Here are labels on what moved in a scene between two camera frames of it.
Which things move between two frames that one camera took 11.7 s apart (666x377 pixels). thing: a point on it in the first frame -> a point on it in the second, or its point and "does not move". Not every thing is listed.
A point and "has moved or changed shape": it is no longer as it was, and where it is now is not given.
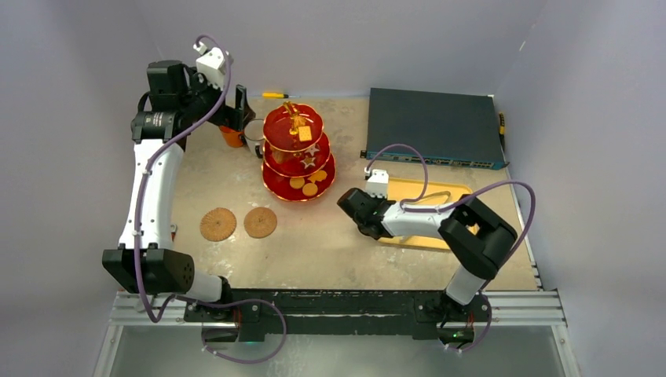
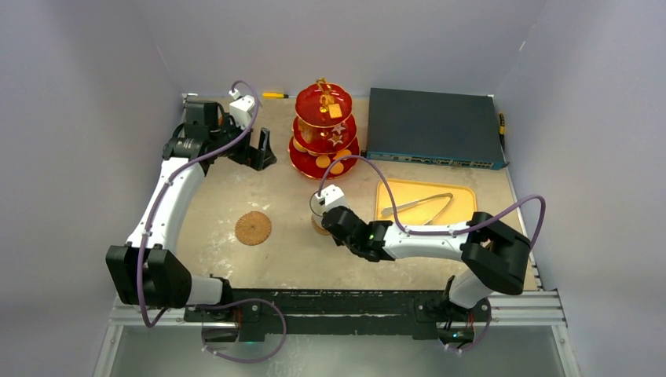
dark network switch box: x=449 y=129 does not move
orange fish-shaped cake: x=320 y=176 -> x=342 y=153
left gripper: x=233 y=118 -> x=256 y=158
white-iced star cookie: x=312 y=149 -> x=338 y=129
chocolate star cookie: x=308 y=161 -> x=335 y=139
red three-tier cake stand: x=297 y=166 -> x=323 y=131
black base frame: x=261 y=316 does not move
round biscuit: x=297 y=183 -> x=323 y=161
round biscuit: x=309 y=189 -> x=337 y=168
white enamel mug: x=254 y=133 has moved or changed shape
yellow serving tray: x=400 y=191 does not move
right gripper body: x=349 y=203 -> x=327 y=219
